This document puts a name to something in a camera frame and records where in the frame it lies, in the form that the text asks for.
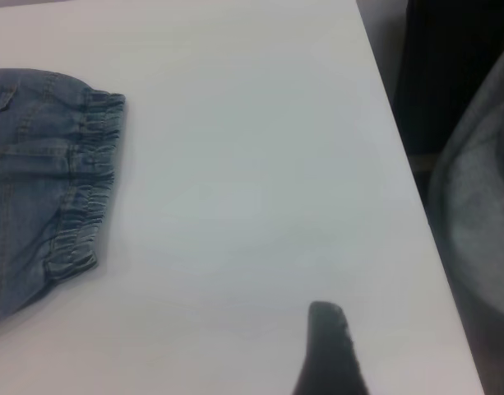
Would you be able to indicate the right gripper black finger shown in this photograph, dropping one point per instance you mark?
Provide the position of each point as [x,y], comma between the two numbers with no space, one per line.
[331,358]

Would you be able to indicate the blue denim jeans with print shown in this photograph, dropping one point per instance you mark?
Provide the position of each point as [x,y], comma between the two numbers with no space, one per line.
[38,177]

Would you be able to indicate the grey fleece garment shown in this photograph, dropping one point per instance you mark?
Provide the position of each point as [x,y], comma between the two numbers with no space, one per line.
[477,230]

